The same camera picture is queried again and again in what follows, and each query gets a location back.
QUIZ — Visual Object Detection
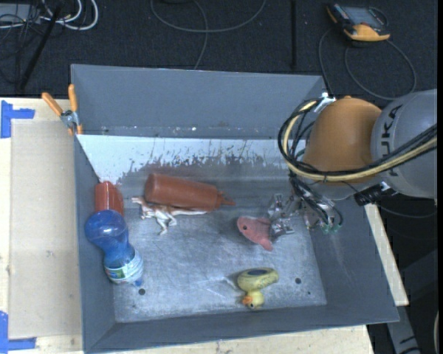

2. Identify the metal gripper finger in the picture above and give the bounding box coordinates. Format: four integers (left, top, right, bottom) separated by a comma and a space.
269, 217, 296, 241
267, 192, 296, 218

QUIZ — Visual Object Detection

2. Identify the pink toy fish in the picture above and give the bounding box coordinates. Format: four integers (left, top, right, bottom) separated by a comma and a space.
236, 215, 275, 252

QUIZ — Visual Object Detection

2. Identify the yellow rubber duck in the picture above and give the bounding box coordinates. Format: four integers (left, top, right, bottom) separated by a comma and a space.
236, 267, 280, 310

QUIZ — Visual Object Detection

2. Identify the grey metal bin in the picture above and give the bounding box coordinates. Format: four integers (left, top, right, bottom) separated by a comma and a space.
69, 63, 401, 354

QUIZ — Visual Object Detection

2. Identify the red-brown squeeze bottle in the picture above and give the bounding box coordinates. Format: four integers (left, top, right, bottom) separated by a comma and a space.
143, 173, 237, 213

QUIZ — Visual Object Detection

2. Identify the white toy dinosaur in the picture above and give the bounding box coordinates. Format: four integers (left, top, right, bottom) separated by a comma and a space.
131, 196, 208, 236

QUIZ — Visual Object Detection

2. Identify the blue plastic bottle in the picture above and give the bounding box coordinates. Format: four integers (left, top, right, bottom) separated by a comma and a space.
83, 209, 145, 287

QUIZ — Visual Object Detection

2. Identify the red plastic cup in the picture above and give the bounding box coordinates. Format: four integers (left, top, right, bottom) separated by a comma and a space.
94, 181, 125, 218

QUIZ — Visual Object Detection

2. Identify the pale wood flat board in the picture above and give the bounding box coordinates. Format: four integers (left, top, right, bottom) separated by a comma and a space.
7, 119, 83, 339

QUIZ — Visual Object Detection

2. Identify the black cylinder on white bracket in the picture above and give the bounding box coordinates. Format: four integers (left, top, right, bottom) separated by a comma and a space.
353, 181, 396, 207

